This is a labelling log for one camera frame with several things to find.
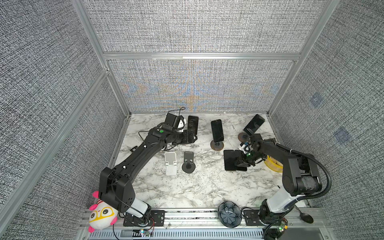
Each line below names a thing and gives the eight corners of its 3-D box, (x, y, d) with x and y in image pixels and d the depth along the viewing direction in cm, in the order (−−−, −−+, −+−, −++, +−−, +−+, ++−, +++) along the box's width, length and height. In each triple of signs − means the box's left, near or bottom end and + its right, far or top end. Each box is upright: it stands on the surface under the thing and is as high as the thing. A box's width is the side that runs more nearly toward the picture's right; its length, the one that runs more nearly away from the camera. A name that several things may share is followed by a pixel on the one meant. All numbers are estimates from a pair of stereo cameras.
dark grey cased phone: (213, 146, 102) (216, 131, 88) (208, 136, 107) (210, 120, 94) (221, 144, 103) (225, 128, 89) (216, 134, 108) (219, 118, 95)
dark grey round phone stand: (183, 173, 91) (182, 165, 82) (183, 159, 96) (182, 151, 88) (194, 173, 90) (195, 165, 82) (194, 159, 96) (195, 151, 88)
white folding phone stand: (165, 175, 90) (164, 172, 85) (165, 156, 98) (164, 152, 94) (177, 174, 90) (176, 170, 86) (176, 155, 98) (175, 151, 94)
